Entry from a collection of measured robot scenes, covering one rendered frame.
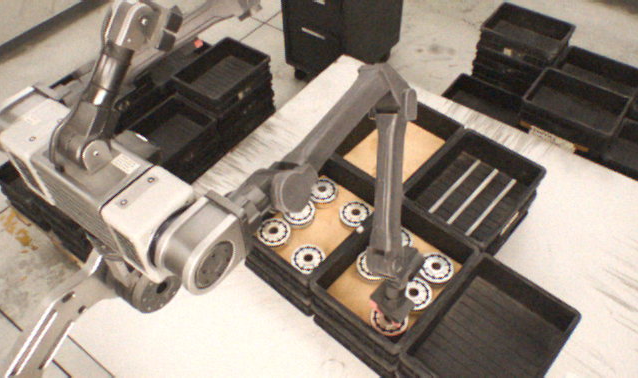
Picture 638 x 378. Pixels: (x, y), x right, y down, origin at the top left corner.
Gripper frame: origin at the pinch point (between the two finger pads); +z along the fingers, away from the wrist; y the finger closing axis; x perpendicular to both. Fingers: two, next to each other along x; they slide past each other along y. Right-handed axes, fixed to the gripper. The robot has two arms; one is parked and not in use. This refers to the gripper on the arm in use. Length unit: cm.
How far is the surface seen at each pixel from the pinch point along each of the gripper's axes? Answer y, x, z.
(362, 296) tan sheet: 10.9, -2.6, 6.3
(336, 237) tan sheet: 29.8, -13.1, 6.8
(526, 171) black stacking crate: -2, -70, 1
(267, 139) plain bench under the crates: 86, -37, 21
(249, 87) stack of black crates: 132, -68, 41
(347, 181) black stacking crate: 39.8, -29.9, 2.9
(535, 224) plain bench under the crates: -12, -69, 20
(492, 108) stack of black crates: 47, -158, 65
